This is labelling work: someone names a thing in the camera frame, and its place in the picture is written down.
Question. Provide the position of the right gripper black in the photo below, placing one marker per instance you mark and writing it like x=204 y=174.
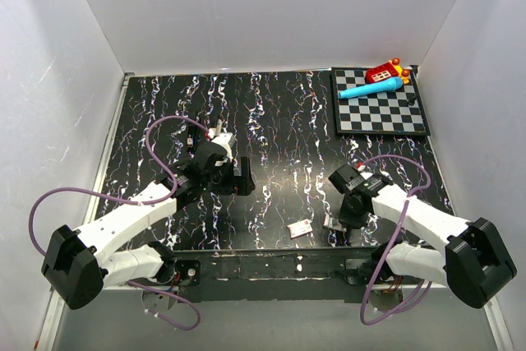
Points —
x=355 y=222

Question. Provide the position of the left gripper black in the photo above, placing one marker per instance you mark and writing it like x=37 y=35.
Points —
x=237 y=185

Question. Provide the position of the black stapler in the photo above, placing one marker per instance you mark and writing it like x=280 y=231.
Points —
x=192 y=137

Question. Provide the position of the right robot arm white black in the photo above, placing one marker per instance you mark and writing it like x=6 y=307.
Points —
x=468 y=257

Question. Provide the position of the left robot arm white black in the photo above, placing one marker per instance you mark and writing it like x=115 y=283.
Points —
x=80 y=262

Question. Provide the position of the red white staple box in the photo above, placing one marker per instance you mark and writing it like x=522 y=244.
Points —
x=300 y=228

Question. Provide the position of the checkered chess board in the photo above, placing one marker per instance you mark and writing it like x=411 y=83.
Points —
x=385 y=113

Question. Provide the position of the blue toy marker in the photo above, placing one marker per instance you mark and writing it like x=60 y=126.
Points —
x=388 y=85

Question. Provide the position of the red toy block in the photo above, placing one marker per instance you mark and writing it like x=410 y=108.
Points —
x=392 y=68

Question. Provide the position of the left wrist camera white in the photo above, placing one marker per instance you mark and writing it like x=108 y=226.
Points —
x=224 y=139

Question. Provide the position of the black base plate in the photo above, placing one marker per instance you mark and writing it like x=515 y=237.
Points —
x=322 y=273

